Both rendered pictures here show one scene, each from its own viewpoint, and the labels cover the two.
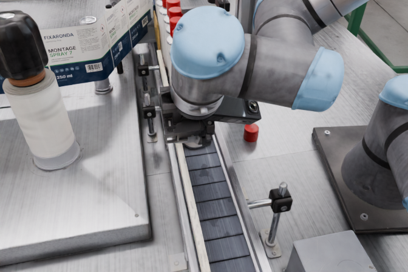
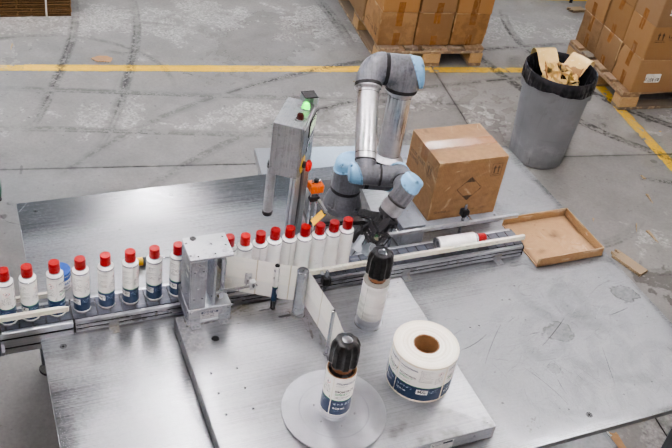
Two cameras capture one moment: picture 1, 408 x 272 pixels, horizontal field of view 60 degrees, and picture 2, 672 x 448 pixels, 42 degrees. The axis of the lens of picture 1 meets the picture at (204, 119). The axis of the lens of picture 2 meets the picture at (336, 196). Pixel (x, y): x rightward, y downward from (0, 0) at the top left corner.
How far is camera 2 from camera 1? 299 cm
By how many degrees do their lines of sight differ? 78
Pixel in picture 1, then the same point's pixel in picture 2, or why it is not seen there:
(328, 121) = not seen: hidden behind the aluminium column
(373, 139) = (352, 189)
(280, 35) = (395, 170)
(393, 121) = not seen: hidden behind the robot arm
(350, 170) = (348, 211)
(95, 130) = (343, 308)
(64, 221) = (410, 306)
